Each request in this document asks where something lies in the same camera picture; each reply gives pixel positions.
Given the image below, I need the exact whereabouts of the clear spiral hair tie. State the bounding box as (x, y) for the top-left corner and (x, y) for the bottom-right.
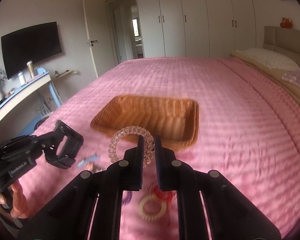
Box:
(108, 125), (156, 169)

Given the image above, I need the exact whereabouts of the white bedroom door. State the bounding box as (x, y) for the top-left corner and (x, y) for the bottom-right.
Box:
(83, 0), (115, 77)

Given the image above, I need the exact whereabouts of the person's left hand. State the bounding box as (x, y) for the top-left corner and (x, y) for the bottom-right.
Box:
(0, 180), (30, 221)

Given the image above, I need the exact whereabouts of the grey hair clip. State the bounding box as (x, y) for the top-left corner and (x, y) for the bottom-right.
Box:
(77, 154), (103, 173)

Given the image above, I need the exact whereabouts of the white desk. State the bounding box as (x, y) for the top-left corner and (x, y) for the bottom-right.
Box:
(0, 68), (62, 122)

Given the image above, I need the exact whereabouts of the white small bottle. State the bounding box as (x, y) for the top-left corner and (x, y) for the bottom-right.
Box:
(18, 72), (27, 86)

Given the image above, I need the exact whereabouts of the pink bed blanket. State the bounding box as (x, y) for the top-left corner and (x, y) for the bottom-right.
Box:
(35, 57), (300, 236)

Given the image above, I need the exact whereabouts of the beige thermos bottle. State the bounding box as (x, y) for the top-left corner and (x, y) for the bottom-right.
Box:
(26, 61), (36, 78)

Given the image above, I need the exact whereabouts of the woven wicker basket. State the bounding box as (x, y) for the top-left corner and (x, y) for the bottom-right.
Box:
(90, 95), (199, 151)

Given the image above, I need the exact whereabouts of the beige folded duvet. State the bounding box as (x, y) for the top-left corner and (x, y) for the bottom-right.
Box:
(231, 50), (300, 106)

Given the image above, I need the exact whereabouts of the white wardrobe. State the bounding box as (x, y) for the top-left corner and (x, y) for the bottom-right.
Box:
(137, 0), (256, 57)

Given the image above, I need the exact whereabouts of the white dotted pillow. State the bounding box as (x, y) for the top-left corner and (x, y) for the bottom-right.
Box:
(236, 48), (300, 71)

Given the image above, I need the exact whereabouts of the beige bed headboard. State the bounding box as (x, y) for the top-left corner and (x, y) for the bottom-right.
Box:
(263, 26), (300, 68)

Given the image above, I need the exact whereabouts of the red plush toy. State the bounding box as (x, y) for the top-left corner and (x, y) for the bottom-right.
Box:
(280, 17), (293, 29)

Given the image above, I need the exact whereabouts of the purple hair tie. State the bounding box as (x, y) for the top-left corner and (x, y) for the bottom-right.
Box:
(122, 191), (134, 207)

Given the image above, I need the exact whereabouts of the red string ornament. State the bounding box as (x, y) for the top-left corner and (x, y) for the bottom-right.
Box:
(149, 185), (176, 204)

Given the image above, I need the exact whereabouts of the small wall shelf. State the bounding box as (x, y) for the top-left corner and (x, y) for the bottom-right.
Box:
(54, 69), (78, 79)

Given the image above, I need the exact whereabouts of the cream spiral hair tie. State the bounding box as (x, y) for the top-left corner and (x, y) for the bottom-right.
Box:
(137, 193), (169, 222)

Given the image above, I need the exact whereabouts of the black wall television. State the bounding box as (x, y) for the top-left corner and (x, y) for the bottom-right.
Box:
(1, 22), (62, 79)

